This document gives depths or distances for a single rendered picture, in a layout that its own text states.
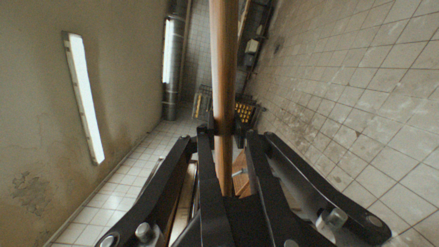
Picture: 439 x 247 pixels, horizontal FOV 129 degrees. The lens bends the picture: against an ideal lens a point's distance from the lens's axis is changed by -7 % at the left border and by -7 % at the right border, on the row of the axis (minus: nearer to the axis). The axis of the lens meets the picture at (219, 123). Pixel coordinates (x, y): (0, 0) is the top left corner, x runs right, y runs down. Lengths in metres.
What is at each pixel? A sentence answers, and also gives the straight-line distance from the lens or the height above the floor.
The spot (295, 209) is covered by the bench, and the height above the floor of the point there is 0.48.
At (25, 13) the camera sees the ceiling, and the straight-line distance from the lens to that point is 1.39.
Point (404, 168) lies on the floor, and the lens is 1.62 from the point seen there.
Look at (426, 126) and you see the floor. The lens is 1.62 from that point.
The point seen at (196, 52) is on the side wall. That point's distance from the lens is 5.18.
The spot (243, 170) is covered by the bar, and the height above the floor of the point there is 0.94.
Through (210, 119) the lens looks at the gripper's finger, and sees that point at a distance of 0.16.
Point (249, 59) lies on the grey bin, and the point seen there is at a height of 0.35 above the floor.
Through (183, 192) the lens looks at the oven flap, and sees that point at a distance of 1.91.
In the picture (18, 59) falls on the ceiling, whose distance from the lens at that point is 1.35.
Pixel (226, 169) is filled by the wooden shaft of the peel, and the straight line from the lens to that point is 0.21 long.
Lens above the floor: 1.51
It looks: 8 degrees down
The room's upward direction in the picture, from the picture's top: 79 degrees counter-clockwise
